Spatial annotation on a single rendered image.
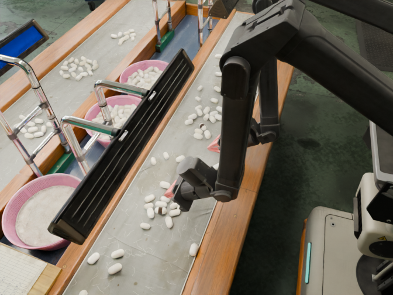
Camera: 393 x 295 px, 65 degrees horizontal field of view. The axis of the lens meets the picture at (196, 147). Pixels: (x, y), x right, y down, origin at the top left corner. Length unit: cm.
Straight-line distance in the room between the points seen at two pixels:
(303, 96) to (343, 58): 220
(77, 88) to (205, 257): 97
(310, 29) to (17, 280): 91
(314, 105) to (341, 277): 146
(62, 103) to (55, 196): 48
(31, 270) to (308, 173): 165
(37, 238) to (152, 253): 37
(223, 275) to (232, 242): 10
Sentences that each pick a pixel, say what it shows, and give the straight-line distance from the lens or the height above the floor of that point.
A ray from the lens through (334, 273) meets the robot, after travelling 153.
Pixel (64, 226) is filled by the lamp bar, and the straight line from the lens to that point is 65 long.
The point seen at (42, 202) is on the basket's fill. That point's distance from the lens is 117.
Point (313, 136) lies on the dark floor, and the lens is 236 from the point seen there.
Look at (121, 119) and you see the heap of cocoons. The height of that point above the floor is 74.
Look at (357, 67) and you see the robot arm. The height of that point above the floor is 138.
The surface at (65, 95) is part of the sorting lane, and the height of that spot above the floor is 74.
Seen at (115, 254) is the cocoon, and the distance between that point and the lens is 97.
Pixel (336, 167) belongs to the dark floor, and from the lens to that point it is 223.
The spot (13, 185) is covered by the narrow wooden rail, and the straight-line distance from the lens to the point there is 122.
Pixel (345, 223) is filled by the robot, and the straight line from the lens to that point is 166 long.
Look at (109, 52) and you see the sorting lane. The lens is 174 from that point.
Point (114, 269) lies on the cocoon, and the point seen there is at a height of 76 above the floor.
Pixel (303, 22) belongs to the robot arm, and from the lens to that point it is 46.
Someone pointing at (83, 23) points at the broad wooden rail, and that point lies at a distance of 199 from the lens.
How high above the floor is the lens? 163
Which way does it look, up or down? 49 degrees down
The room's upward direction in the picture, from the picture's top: 1 degrees counter-clockwise
